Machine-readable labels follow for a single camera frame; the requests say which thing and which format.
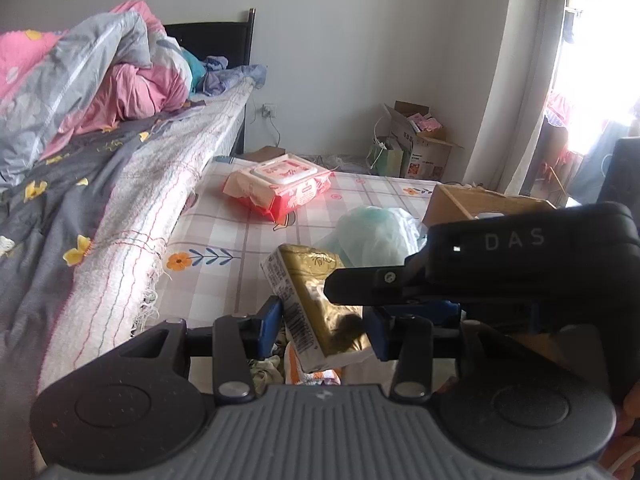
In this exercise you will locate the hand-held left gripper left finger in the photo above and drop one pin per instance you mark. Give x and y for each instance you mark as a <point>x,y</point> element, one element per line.
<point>270,325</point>

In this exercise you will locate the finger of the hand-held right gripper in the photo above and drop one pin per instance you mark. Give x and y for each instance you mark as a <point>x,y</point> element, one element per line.
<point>370,285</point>

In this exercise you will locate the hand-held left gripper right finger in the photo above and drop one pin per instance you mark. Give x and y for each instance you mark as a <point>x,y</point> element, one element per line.
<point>380,335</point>

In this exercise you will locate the green floral scrunchie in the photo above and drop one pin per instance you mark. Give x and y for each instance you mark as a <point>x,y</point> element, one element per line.
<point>267,372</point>

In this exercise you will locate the orange striped cloth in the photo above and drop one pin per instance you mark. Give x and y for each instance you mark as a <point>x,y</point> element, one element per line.
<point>302,369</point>

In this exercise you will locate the gold tissue pack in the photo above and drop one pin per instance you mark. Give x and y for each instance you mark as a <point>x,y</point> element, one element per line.
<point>310,285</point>

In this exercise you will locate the large cardboard box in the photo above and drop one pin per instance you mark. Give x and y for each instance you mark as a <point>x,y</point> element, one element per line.
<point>450,205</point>

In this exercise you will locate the white green plastic bag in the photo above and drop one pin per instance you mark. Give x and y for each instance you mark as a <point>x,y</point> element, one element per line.
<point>375,235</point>

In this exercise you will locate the plaid flower printed mat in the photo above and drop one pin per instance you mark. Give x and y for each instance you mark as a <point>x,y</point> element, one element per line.
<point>225,230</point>

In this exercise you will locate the green paper bag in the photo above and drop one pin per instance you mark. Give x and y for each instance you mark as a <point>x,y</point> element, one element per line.
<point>387,157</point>

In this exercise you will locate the red wet wipes pack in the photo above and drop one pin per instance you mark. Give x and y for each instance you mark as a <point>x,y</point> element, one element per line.
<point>280,185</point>

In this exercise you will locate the small open cardboard box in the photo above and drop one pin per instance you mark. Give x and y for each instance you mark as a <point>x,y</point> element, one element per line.
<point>425,150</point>

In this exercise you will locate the pink hanging clothes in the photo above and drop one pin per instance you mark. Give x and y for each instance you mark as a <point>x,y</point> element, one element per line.
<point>557,107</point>

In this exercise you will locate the small brown flat box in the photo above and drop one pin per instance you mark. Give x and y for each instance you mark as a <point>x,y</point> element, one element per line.
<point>270,154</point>

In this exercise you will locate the white curtain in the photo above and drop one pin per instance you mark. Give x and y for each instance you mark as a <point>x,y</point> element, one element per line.
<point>520,85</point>

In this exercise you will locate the white woven bed cover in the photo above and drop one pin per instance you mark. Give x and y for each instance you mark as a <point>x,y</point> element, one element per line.
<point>150,185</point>

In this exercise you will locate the blue crumpled clothes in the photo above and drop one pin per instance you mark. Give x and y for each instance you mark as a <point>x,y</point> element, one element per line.
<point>235,77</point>

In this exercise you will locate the grey floral bed sheet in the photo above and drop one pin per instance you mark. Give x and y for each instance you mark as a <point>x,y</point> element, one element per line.
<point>40,220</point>

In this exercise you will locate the teal printed pillow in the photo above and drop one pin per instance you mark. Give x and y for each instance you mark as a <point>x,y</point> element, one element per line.
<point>195,70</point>

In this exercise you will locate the black bed headboard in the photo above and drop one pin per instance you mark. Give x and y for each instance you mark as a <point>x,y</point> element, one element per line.
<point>215,35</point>

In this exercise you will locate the pink grey quilt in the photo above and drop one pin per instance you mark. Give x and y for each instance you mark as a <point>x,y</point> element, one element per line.
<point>75,70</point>

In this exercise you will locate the white wall socket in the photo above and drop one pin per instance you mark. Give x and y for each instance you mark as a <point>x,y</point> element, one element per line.
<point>268,110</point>

